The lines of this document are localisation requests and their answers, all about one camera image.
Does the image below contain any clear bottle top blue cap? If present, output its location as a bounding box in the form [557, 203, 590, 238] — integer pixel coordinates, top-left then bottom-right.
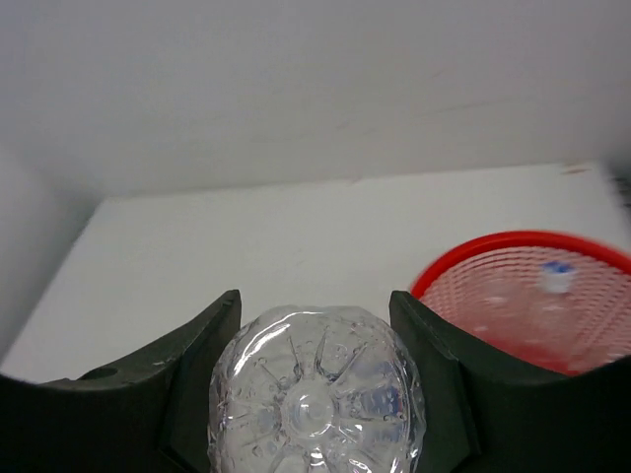
[208, 305, 427, 473]

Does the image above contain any red plastic mesh basket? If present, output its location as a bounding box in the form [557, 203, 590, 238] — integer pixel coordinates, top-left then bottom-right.
[411, 231, 630, 374]

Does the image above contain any clear bottle blue-white cap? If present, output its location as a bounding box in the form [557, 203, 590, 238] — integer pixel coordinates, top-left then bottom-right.
[538, 261, 577, 295]

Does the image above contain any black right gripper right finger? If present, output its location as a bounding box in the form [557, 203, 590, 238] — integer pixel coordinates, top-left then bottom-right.
[389, 291, 630, 472]

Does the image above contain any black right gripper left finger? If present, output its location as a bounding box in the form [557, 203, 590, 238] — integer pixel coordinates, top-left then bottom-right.
[1, 290, 242, 472]

